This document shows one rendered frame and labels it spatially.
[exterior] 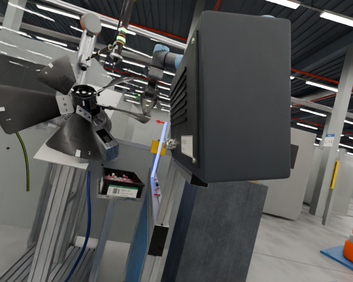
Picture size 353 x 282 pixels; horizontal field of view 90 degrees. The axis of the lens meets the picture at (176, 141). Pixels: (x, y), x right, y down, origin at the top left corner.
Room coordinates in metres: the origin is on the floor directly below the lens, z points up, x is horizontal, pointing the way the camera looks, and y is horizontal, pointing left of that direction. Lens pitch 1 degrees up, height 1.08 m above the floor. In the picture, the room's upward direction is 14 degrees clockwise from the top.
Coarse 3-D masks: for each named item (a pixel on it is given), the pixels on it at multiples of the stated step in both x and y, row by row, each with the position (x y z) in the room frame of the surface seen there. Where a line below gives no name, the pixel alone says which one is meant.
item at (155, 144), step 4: (152, 140) 1.31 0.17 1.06; (156, 140) 1.22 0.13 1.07; (152, 144) 1.22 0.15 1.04; (156, 144) 1.22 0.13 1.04; (152, 148) 1.22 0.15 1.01; (156, 148) 1.23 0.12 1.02; (152, 152) 1.22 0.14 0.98; (156, 152) 1.23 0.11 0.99; (160, 152) 1.23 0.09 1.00; (164, 152) 1.24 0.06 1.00
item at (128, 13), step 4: (128, 0) 0.94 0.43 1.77; (132, 0) 0.94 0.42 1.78; (128, 4) 0.94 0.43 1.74; (132, 4) 0.95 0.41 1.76; (128, 8) 0.94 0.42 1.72; (132, 8) 0.96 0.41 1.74; (128, 12) 0.94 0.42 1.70; (124, 16) 0.94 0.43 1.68; (128, 16) 0.95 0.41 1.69; (124, 20) 0.94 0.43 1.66; (128, 20) 0.95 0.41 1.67; (124, 24) 0.94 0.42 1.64; (120, 32) 0.94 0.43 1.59
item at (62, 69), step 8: (64, 56) 1.03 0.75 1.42; (56, 64) 1.01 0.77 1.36; (64, 64) 1.00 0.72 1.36; (40, 72) 1.01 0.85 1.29; (48, 72) 1.00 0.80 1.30; (56, 72) 0.99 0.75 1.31; (64, 72) 0.98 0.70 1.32; (72, 72) 0.97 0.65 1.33; (40, 80) 1.00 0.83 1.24; (48, 80) 1.00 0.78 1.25; (56, 80) 0.99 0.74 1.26; (64, 80) 0.97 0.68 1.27; (72, 80) 0.96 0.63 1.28; (56, 88) 0.99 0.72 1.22; (64, 88) 0.97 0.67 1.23
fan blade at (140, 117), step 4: (112, 108) 0.90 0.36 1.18; (116, 108) 0.93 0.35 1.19; (124, 112) 0.90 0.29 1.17; (128, 112) 0.92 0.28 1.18; (132, 112) 0.95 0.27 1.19; (132, 116) 0.89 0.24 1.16; (136, 116) 0.91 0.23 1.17; (140, 116) 0.93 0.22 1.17; (144, 116) 0.97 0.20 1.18; (148, 116) 1.00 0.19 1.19; (140, 120) 0.89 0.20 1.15; (144, 120) 0.91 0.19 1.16; (148, 120) 0.93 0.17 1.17
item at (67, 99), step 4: (56, 96) 0.86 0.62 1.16; (60, 96) 0.87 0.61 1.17; (64, 96) 0.88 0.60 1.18; (68, 96) 0.89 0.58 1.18; (60, 100) 0.88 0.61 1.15; (64, 100) 0.89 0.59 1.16; (68, 100) 0.90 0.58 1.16; (60, 104) 0.88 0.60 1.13; (68, 104) 0.90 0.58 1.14; (60, 108) 0.88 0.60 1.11; (64, 108) 0.89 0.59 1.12; (68, 108) 0.90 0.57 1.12; (72, 108) 0.91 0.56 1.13; (60, 112) 0.89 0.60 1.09; (64, 112) 0.90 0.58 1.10; (68, 112) 0.91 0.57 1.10
